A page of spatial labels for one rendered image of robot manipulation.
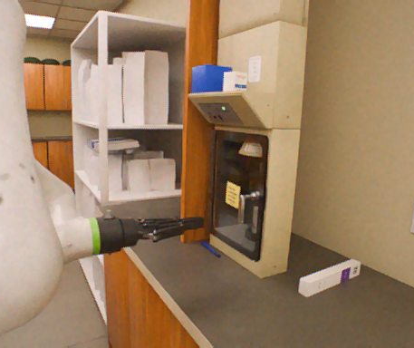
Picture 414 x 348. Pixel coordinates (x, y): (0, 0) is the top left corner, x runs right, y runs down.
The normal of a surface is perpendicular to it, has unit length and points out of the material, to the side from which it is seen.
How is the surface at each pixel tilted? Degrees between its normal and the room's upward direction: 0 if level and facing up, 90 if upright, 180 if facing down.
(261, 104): 90
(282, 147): 90
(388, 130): 90
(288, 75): 90
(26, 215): 46
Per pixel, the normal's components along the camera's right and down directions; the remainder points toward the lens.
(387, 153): -0.87, 0.07
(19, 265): 0.75, -0.18
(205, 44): 0.50, 0.19
